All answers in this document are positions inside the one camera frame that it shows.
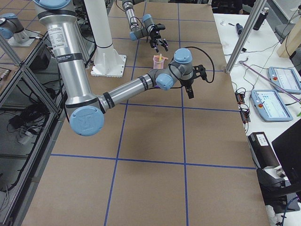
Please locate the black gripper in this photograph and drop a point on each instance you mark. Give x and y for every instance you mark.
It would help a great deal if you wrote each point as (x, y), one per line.
(187, 83)
(154, 37)

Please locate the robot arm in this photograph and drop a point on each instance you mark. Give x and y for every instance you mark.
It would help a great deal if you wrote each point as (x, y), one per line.
(85, 109)
(145, 28)

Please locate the pink mesh pen holder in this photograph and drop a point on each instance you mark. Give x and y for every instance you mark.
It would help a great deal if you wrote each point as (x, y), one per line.
(156, 63)

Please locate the near teach pendant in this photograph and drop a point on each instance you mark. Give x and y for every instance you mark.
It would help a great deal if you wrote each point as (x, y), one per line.
(270, 106)

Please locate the teach pendant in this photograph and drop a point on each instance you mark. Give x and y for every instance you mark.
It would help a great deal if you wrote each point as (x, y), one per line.
(270, 106)
(286, 78)

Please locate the black water bottle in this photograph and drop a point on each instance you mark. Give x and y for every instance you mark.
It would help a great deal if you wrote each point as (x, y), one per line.
(262, 16)

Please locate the far teach pendant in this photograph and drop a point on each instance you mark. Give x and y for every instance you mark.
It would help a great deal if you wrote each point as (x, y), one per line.
(286, 78)

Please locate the black box with label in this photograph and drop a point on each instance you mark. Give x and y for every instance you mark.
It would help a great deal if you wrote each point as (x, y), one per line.
(262, 152)

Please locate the black monitor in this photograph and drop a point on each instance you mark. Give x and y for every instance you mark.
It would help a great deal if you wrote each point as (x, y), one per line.
(287, 147)

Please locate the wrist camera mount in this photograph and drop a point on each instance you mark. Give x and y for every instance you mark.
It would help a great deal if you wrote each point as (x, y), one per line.
(159, 27)
(199, 71)

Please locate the white pedestal column base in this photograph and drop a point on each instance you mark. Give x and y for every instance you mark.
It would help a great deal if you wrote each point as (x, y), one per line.
(107, 61)

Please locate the aluminium frame post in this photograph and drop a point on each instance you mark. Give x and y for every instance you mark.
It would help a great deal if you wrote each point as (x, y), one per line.
(259, 5)

